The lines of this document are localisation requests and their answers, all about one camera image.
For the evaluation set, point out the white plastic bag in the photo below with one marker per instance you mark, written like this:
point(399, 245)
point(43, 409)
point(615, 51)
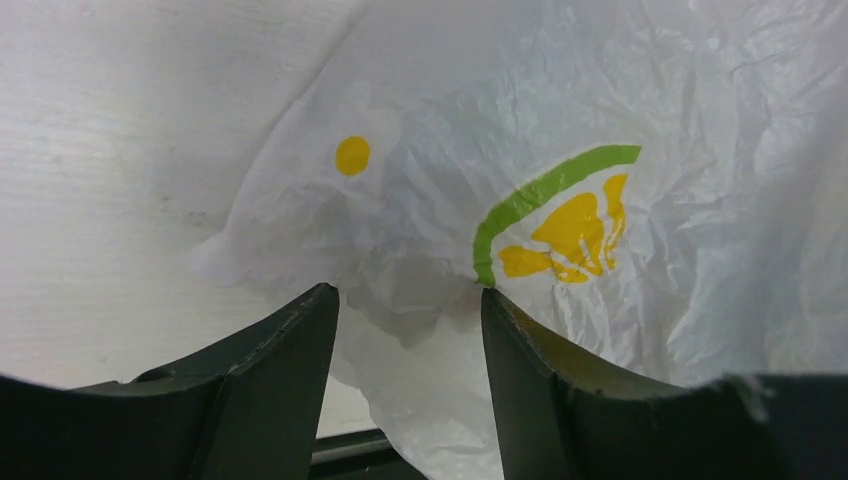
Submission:
point(663, 183)

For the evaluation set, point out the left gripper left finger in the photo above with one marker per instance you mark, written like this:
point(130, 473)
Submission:
point(245, 407)

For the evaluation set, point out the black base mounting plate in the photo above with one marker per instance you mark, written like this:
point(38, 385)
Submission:
point(361, 455)

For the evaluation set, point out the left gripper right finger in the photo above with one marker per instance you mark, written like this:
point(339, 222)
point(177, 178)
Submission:
point(563, 412)

